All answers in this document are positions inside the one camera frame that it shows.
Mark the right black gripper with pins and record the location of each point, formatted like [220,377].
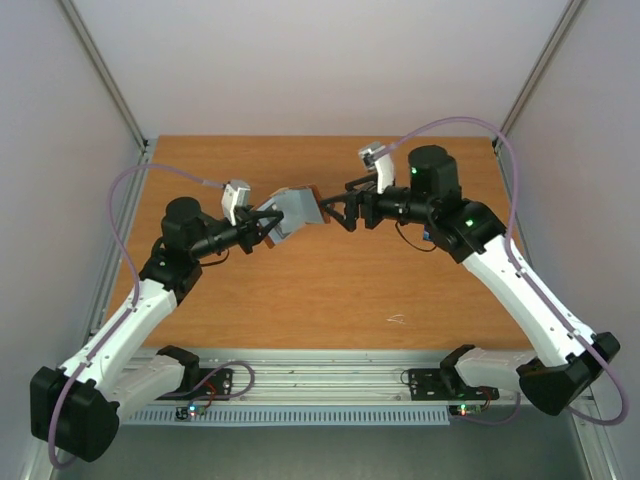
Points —
[361,208]

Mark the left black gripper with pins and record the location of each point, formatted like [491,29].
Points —
[249,226]

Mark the brown leather card holder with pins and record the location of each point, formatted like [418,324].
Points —
[300,206]

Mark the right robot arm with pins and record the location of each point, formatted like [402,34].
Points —
[566,355]

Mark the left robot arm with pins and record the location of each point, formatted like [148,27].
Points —
[79,406]

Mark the left circuit board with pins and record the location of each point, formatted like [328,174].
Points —
[190,412]

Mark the circuit board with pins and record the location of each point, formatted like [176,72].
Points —
[465,410]
[190,412]

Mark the right circuit board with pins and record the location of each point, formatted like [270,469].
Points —
[465,410]

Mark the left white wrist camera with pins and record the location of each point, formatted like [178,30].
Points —
[236,194]

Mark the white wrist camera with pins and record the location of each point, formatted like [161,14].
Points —
[236,194]
[377,159]

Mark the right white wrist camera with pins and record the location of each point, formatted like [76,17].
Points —
[377,159]

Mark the left aluminium corner post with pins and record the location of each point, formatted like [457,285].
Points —
[85,39]

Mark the aluminium corner post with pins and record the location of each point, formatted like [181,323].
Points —
[85,39]
[560,31]

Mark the aluminium rail frame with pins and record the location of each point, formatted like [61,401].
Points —
[315,378]

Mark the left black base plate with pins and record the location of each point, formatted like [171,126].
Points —
[208,384]

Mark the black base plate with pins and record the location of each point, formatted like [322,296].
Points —
[427,384]
[208,384]

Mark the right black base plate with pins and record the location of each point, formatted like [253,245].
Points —
[427,384]

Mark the grey slotted cable duct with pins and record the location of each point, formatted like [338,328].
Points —
[274,416]

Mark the right aluminium corner post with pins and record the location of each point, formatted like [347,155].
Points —
[560,31]

